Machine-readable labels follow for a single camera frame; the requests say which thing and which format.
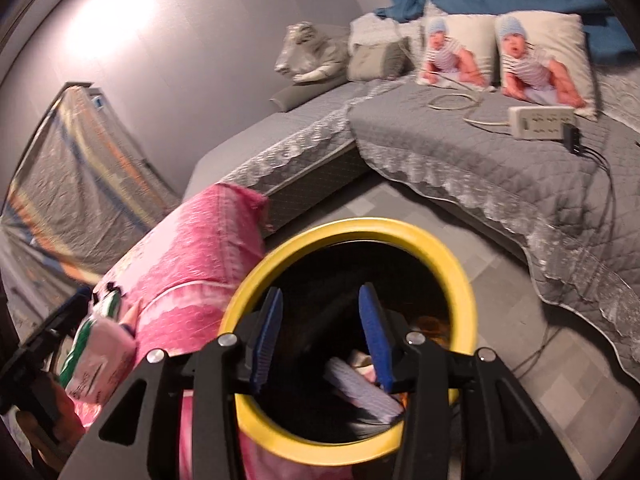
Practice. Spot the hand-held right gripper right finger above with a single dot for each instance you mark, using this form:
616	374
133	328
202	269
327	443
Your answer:
372	330

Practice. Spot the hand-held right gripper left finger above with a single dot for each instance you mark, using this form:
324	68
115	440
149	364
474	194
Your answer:
267	340

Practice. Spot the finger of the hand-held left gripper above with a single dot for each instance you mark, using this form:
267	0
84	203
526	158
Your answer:
70	310

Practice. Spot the white green tissue packet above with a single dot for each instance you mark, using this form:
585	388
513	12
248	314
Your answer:
100	360

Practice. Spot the yellow-rimmed black trash bin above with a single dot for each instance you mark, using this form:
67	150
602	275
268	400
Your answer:
350	227

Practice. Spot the person's left hand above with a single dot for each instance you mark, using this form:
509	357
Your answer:
65	407

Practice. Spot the orange wrapper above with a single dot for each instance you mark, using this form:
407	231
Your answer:
431	325

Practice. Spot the white ribbed packet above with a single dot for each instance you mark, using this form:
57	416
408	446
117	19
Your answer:
360	390

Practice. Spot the pink floral blanket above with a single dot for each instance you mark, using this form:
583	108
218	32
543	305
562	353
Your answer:
200	260

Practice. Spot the grey sofa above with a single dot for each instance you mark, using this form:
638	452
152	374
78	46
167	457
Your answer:
215	170

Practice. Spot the grey quilted lace-trimmed sofa cover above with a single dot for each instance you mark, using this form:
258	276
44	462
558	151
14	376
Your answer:
320	120
475	160

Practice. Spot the grey bolster cushion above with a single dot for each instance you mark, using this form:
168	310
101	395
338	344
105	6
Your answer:
300	95

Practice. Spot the white power strip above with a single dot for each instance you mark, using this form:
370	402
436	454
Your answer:
540	120

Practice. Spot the grey square cushion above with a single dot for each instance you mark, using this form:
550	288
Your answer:
377	60

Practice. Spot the black plug adapter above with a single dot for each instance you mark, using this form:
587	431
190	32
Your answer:
572	137

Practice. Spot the white tiger plush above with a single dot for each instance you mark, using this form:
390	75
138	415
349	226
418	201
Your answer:
310	52

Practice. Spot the baby print pillow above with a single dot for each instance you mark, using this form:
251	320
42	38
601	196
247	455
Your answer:
460	55
545	60

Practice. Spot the white lace blanket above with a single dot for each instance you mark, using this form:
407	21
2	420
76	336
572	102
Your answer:
370	25

